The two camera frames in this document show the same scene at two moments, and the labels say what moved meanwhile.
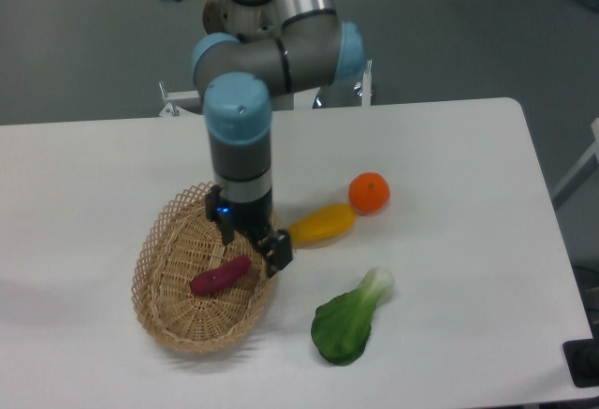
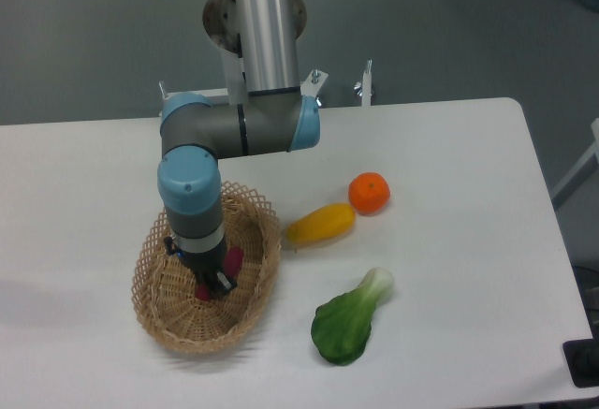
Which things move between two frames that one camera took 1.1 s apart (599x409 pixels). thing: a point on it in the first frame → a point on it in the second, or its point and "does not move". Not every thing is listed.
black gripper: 253,218 → 206,267
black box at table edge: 582,359 does not move
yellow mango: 323,226 does not move
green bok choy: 341,327 does not move
